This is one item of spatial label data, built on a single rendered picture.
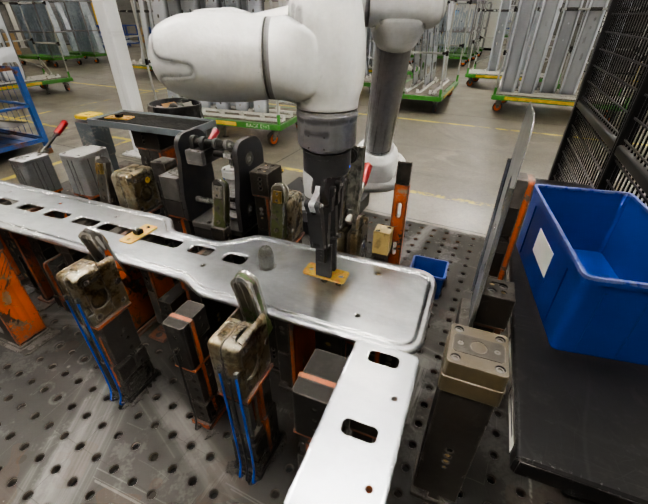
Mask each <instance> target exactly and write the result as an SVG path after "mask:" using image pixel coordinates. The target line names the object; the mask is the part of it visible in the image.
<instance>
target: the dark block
mask: <svg viewBox="0 0 648 504"><path fill-rule="evenodd" d="M249 174H250V183H251V191H252V196H254V198H255V206H256V215H257V224H258V234H259V235H265V236H270V215H271V212H270V200H271V188H272V186H273V185H274V184H277V183H282V173H281V165H278V164H271V163H267V162H265V163H262V164H261V165H259V166H257V167H256V168H254V169H253V170H251V171H250V172H249Z"/></svg>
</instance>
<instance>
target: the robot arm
mask: <svg viewBox="0 0 648 504"><path fill-rule="evenodd" d="M447 2H448V0H289V2H288V5H287V6H283V7H279V8H274V9H270V10H266V11H262V12H258V13H253V14H251V13H249V12H247V11H244V10H240V9H237V8H233V7H222V8H206V9H197V10H194V11H192V13H182V14H177V15H174V16H171V17H169V18H167V19H165V20H163V21H161V22H160V23H158V24H157V25H156V26H155V27H154V28H153V31H152V33H151V35H150V36H149V40H148V52H149V58H150V62H151V66H152V69H153V71H154V73H155V75H156V77H157V79H158V80H159V81H160V82H161V83H162V84H163V85H164V86H165V87H166V88H167V89H168V90H170V91H172V92H173V93H176V94H178V95H180V96H183V97H186V98H190V99H194V100H199V101H208V102H230V103H233V102H253V101H259V100H283V101H288V102H293V103H296V106H297V111H296V116H297V130H298V143H299V145H300V146H301V147H303V185H304V193H302V213H307V221H308V230H309V239H310V247H311V248H315V251H316V275H318V276H322V277H327V278H331V277H332V271H335V270H336V269H337V238H341V235H342V233H338V230H340V229H341V222H342V210H343V199H344V188H345V183H346V176H344V175H346V174H347V173H348V172H349V171H350V168H351V148H352V147H353V146H354V145H355V144H356V136H357V117H358V103H359V98H360V94H361V91H362V88H363V85H364V78H365V69H366V35H365V27H370V28H371V32H372V38H373V41H374V43H375V53H374V61H373V70H372V79H371V87H370V96H369V104H368V113H367V121H366V130H365V138H364V140H362V141H361V142H360V143H359V144H358V145H364V146H366V153H365V163H367V162H369V163H370V164H371V165H372V170H371V173H370V176H369V179H368V182H367V185H366V186H365V188H364V190H363V193H383V192H389V191H392V190H394V186H395V182H396V174H397V165H398V161H402V162H403V161H405V162H406V160H405V158H404V157H403V156H402V155H401V154H400V153H398V150H397V147H396V146H395V144H394V143H393V138H394V133H395V128H396V123H397V118H398V113H399V108H400V103H401V98H402V95H403V90H404V85H405V80H406V76H407V71H408V66H409V61H410V56H411V51H412V49H413V48H414V47H415V45H416V44H417V43H418V41H419V40H420V38H421V36H422V34H423V33H424V31H425V30H427V29H432V28H433V27H435V26H436V25H437V24H438V23H439V22H440V21H441V19H442V18H443V17H444V15H445V12H446V8H447ZM335 237H337V238H335Z"/></svg>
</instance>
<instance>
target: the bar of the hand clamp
mask: <svg viewBox="0 0 648 504"><path fill-rule="evenodd" d="M365 153H366V146H364V145H356V144H355V145H354V146H353V147H352V148H351V168H350V171H349V172H348V173H347V174H346V175H344V176H346V183H345V188H344V199H343V210H342V222H341V229H342V228H343V227H345V225H346V223H345V221H344V218H345V217H346V213H347V209H352V210H353V220H352V231H355V226H356V219H357V217H358V215H359V211H360V201H361V191H362V182H363V172H364V163H365Z"/></svg>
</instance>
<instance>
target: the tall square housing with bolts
mask: <svg viewBox="0 0 648 504"><path fill-rule="evenodd" d="M59 156H60V158H61V161H62V164H63V166H64V168H65V171H66V173H67V176H68V178H69V181H70V183H71V186H72V188H73V191H74V195H77V196H79V197H81V198H85V199H90V200H94V201H100V195H99V194H100V193H99V188H98V182H97V175H96V170H95V158H96V157H102V156H105V157H107V158H108V159H109V160H110V157H109V154H108V151H107V148H106V147H101V146H95V145H85V146H82V147H79V148H75V149H72V150H69V151H66V152H63V153H60V154H59ZM110 161H111V160H110Z"/></svg>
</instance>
